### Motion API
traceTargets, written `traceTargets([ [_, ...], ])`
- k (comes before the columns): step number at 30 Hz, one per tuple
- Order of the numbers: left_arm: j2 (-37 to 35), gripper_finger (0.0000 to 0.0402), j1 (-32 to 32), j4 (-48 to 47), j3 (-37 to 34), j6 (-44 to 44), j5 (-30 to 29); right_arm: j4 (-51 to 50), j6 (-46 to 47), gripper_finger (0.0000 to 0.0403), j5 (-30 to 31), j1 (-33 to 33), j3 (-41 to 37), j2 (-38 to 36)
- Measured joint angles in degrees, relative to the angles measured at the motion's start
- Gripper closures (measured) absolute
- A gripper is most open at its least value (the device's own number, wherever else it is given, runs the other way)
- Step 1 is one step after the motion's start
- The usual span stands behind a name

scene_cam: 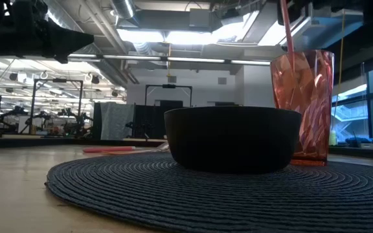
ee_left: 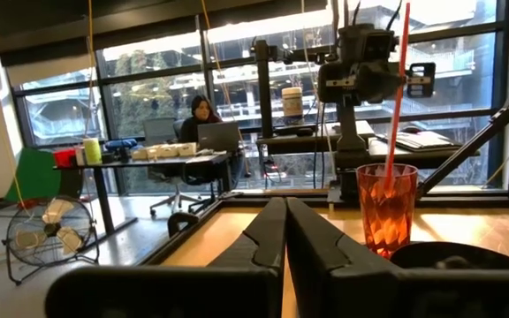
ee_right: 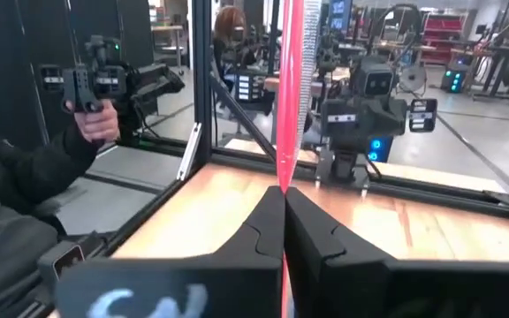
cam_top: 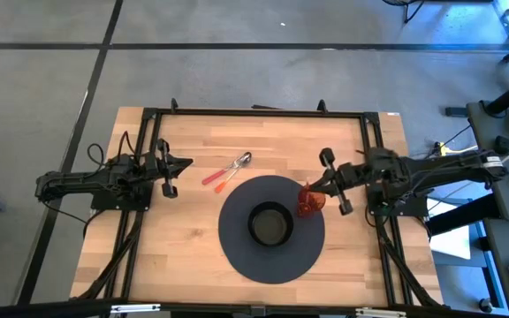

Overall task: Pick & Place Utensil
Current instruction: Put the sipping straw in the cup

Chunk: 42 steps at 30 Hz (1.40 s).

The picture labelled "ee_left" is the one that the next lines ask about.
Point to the black aluminium frame post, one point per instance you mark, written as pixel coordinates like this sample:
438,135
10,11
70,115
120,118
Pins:
263,88

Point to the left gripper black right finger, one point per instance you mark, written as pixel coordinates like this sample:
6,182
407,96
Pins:
369,291

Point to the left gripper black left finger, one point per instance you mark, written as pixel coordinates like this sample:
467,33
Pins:
170,291

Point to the silver laptop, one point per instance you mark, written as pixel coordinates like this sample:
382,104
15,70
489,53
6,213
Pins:
418,140

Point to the grey office chair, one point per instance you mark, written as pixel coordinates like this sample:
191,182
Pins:
159,130

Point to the black computer mouse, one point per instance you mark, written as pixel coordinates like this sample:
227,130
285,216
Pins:
411,129

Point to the green panel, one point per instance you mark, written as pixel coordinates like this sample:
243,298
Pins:
38,176

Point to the orange faceted plastic cup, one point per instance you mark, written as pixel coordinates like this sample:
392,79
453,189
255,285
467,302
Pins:
387,221

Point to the red box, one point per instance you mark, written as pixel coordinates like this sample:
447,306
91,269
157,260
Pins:
64,158

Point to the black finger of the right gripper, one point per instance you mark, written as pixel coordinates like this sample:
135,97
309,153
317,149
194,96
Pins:
336,93
427,70

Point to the white wipes canister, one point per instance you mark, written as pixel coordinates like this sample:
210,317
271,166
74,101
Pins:
292,106

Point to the black table edge rail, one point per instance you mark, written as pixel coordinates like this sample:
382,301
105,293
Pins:
458,201

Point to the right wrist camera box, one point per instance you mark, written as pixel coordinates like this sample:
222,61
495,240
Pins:
365,44

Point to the black shelf table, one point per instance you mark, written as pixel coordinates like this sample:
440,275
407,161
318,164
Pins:
307,143

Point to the blue bundle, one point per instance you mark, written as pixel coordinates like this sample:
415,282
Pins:
121,145

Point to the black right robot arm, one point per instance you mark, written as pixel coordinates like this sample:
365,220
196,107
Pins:
351,132

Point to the red plastic drinking straw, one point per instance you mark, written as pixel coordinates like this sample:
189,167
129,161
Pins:
392,132

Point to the black floor fan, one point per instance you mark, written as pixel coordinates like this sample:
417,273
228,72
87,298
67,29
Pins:
51,229

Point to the yellow-green cylinder container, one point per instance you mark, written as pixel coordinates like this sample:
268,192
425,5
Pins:
92,151

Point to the grey laptop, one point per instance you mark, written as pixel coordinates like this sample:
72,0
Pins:
219,136

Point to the beige cardboard box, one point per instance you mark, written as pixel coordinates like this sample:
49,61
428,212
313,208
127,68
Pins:
139,154
164,151
187,149

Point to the black bowl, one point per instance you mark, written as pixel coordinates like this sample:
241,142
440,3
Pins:
458,252

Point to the black window frame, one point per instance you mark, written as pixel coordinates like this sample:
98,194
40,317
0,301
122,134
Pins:
206,57

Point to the black diagonal frame strut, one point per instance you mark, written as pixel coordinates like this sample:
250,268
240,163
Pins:
466,150

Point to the person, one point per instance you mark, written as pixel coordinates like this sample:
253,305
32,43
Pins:
199,110

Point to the black desk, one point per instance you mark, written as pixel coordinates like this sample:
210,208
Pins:
102,199

